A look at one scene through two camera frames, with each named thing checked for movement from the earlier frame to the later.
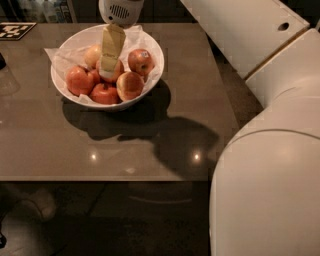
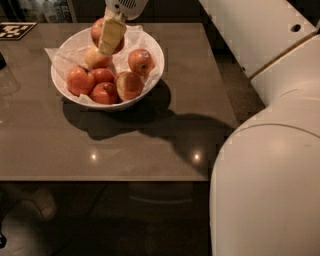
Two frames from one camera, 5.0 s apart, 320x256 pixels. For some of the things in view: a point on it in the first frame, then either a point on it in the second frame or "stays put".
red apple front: [102, 95] stays put
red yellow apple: [118, 71] -> [97, 32]
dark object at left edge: [2, 62] stays put
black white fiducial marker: [15, 30] stays put
